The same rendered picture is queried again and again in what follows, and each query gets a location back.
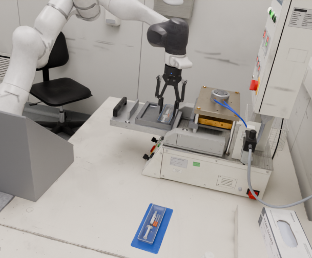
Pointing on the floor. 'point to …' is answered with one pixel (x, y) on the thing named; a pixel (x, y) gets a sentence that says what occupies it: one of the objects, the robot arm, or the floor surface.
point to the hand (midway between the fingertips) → (168, 107)
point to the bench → (127, 203)
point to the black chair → (59, 89)
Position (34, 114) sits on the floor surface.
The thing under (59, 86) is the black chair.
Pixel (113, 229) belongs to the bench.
